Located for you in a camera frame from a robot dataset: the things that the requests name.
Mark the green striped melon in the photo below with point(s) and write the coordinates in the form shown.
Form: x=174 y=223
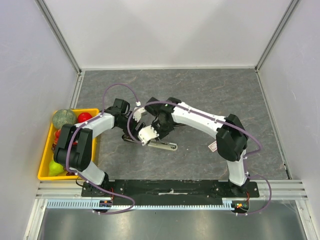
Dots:
x=62 y=117

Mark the red white staple box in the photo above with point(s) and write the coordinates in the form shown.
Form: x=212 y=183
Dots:
x=213 y=146

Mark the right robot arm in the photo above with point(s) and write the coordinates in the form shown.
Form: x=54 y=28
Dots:
x=231 y=143

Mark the green pear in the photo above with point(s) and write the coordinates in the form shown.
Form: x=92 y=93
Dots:
x=54 y=169

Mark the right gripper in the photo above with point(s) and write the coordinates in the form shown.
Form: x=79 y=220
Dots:
x=161 y=128

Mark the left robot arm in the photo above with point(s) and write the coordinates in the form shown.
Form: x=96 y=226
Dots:
x=74 y=147

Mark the yellow plastic bin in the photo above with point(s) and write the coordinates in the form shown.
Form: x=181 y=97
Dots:
x=48 y=154

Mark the grey cable duct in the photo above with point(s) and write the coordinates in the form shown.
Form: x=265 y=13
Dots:
x=97 y=204

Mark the silver and black stapler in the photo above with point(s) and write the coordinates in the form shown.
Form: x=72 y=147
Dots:
x=169 y=146

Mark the red apple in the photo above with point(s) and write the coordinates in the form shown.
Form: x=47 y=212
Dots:
x=83 y=117

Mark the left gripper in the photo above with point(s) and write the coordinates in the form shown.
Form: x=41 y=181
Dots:
x=133 y=131

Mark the red cherry tomato cluster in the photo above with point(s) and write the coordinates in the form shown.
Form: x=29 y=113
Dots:
x=56 y=135

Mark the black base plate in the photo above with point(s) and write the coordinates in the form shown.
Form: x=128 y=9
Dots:
x=147 y=187

